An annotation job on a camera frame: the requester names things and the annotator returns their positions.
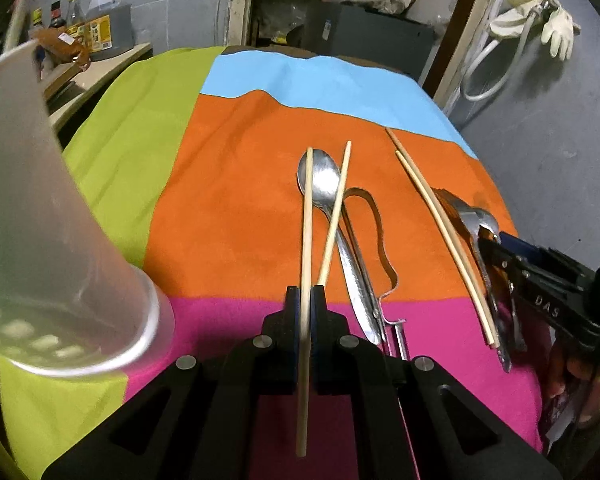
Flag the dark metal fork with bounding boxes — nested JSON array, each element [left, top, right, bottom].
[[431, 186, 514, 374]]

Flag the person right hand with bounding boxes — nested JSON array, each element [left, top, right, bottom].
[[544, 340, 600, 427]]

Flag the white hose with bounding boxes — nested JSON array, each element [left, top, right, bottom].
[[459, 0, 552, 103]]

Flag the small soy sauce bottle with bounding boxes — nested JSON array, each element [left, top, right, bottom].
[[66, 0, 85, 44]]

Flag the wooden chopstick crossing spoon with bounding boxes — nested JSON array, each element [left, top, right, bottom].
[[317, 141, 352, 287]]

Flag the dark sauce bottle yellow label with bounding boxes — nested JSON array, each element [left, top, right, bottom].
[[29, 8, 45, 39]]

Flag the dark grey cabinet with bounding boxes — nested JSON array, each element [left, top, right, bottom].
[[300, 1, 436, 79]]

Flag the dark wine bottle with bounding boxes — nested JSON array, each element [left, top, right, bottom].
[[50, 0, 67, 29]]

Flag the metal peeler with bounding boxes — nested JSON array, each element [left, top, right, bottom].
[[342, 188, 410, 361]]

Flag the large oil jug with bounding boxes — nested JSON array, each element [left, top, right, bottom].
[[85, 0, 135, 61]]

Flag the striped colourful table cloth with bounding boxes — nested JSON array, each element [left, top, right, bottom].
[[0, 45, 552, 480]]

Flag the white plastic utensil holder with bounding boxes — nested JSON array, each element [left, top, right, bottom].
[[0, 42, 174, 378]]

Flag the silver spoon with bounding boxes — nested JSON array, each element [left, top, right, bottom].
[[312, 150, 382, 344], [454, 200, 528, 352]]

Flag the wooden chopstick pair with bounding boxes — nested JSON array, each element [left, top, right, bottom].
[[386, 127, 502, 350], [394, 149, 496, 347]]

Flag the white rubber glove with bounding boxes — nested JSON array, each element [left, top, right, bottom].
[[541, 0, 581, 62]]

